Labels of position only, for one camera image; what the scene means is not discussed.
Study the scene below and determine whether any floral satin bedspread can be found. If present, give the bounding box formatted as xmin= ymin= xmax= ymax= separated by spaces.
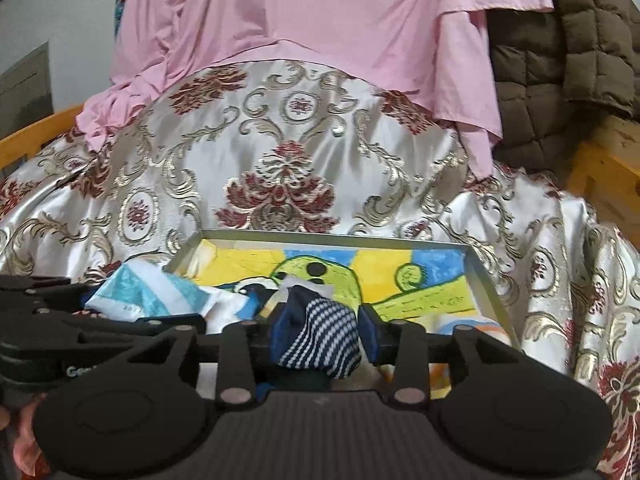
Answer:
xmin=1 ymin=61 xmax=639 ymax=479

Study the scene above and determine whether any wooden side frame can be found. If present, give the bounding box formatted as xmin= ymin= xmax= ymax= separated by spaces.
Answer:
xmin=566 ymin=115 xmax=640 ymax=248

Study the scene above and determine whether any blue white mask packet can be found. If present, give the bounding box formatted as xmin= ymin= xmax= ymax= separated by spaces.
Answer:
xmin=86 ymin=260 xmax=256 ymax=334

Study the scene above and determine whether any pink hanging sheet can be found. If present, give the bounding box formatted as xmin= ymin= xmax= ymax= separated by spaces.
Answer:
xmin=76 ymin=0 xmax=553 ymax=179

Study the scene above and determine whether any brown quilted jacket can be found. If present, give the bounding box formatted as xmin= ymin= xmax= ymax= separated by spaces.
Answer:
xmin=487 ymin=0 xmax=639 ymax=172

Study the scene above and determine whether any striped yellow cuff sock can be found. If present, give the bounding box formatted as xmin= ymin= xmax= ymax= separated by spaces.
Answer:
xmin=428 ymin=324 xmax=518 ymax=399

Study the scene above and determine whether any wooden bed rail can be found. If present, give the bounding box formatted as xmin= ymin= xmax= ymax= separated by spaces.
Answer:
xmin=0 ymin=104 xmax=84 ymax=169

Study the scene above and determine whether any navy striped sock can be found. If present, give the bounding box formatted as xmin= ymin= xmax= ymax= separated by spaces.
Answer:
xmin=254 ymin=284 xmax=361 ymax=400

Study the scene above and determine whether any person left hand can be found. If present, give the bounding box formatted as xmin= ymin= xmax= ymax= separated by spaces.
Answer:
xmin=1 ymin=394 xmax=51 ymax=479

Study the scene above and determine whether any grey wall panel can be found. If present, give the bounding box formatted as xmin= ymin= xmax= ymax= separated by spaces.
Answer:
xmin=0 ymin=44 xmax=53 ymax=138

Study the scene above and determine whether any metal tray with cartoon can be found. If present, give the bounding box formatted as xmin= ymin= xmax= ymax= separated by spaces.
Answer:
xmin=165 ymin=230 xmax=518 ymax=347

